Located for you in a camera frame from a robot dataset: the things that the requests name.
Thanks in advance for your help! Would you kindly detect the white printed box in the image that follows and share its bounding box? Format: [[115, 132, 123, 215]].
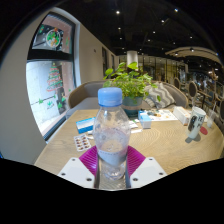
[[172, 106, 192, 126]]

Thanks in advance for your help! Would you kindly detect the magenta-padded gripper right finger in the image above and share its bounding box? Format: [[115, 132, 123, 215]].
[[124, 145, 168, 190]]

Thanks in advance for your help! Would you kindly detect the small blue white carton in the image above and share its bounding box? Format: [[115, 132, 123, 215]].
[[138, 111, 153, 130]]

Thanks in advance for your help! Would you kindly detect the blister pill pack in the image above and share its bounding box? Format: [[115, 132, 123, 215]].
[[73, 133, 92, 153]]

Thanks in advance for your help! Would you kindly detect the white mug with black print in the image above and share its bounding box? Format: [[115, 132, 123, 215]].
[[185, 106, 207, 140]]

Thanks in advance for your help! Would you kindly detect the printed paper menu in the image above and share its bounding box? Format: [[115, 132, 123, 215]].
[[146, 108, 179, 123]]

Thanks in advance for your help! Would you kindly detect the group of dining chairs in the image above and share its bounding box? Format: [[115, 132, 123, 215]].
[[173, 76, 224, 124]]

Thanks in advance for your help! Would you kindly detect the framed window poster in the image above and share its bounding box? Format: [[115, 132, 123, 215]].
[[31, 23, 73, 54]]

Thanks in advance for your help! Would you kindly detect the grey upholstered sofa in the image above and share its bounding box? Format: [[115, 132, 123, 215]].
[[65, 79, 189, 119]]

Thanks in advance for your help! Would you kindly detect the white round pillar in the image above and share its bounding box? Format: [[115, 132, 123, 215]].
[[125, 50, 139, 68]]

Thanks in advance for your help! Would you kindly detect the potted green plant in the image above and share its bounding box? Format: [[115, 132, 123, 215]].
[[102, 61, 162, 118]]

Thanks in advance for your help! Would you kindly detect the grey white chevron pillow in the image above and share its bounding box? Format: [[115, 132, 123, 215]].
[[143, 82, 176, 109]]

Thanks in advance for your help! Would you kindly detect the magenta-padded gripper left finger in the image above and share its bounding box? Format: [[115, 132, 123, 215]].
[[57, 145, 101, 190]]

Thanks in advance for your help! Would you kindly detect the clear blue-capped water bottle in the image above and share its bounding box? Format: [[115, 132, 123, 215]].
[[92, 87, 132, 181]]

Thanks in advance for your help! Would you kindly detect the group of ceiling lights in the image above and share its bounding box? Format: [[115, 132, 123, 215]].
[[113, 6, 214, 58]]

